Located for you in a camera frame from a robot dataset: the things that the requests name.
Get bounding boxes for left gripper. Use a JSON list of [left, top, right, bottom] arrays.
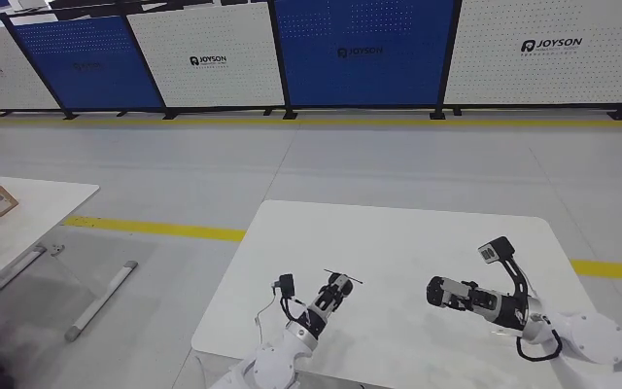
[[285, 272, 355, 352]]

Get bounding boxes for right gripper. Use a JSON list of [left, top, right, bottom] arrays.
[[426, 275, 546, 344]]

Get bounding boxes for thin black zip tie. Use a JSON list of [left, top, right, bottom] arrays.
[[323, 268, 364, 285]]

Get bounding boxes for blue perforated partition panel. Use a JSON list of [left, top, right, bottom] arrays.
[[267, 0, 462, 121], [0, 13, 169, 121]]

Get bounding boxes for white bar with grey ends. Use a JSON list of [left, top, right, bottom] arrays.
[[63, 260, 140, 343], [0, 244, 49, 292]]

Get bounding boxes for white perforated partition panel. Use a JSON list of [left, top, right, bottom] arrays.
[[442, 0, 622, 121], [124, 2, 288, 118], [0, 24, 61, 112]]

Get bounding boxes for white side table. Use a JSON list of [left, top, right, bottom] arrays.
[[0, 175, 101, 271]]

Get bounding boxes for brown cardboard piece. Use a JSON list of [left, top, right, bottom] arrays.
[[0, 185, 20, 218]]

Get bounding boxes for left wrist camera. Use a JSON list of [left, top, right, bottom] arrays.
[[271, 272, 306, 323]]

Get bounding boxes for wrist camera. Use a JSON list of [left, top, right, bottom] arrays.
[[477, 235, 531, 312], [271, 272, 306, 323]]

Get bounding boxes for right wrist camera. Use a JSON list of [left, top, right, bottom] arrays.
[[477, 235, 531, 312]]

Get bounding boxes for thin white cable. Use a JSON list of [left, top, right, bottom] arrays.
[[255, 289, 279, 347]]

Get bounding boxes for black cable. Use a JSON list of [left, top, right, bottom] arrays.
[[515, 328, 564, 364]]

